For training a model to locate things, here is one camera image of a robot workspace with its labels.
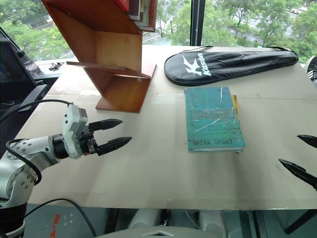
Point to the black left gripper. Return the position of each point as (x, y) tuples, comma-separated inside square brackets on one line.
[(85, 142)]

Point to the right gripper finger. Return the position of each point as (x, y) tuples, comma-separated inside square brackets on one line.
[(310, 140), (301, 172)]

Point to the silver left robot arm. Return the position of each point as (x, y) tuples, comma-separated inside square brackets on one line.
[(29, 148)]

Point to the brown wooden bookshelf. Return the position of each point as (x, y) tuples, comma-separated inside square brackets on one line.
[(116, 47)]

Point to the worn teal book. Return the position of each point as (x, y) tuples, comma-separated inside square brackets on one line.
[(213, 119)]

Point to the black table leg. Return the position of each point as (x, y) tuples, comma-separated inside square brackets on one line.
[(299, 221)]

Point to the white fan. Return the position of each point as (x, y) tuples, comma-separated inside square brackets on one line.
[(312, 70)]

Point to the small dark clutter pile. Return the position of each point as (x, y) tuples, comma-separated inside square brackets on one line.
[(55, 66)]

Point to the black side desk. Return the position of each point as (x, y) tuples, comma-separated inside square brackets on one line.
[(32, 94)]

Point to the white rounded robot leg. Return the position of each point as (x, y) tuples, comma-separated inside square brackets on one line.
[(213, 221), (144, 218)]

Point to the black Kason racket bag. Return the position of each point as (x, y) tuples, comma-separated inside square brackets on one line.
[(230, 64)]

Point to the black monitor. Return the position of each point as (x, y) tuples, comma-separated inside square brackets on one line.
[(12, 72)]

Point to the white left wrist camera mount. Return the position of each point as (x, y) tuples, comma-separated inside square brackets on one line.
[(74, 116)]

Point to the black window frame post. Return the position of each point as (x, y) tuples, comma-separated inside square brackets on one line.
[(198, 22)]

